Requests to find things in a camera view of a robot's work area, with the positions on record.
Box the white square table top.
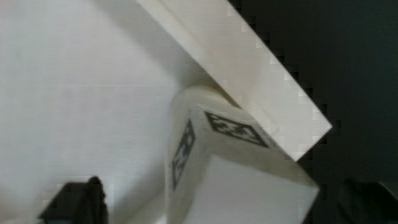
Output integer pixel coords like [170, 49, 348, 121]
[0, 0, 206, 224]

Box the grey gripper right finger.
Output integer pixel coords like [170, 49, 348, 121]
[333, 179, 398, 224]

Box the white L-shaped obstacle fence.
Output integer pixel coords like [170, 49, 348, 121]
[175, 0, 333, 162]

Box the white table leg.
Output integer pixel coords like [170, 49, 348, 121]
[165, 86, 317, 224]

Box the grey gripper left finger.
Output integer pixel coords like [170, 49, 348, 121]
[38, 176, 108, 224]

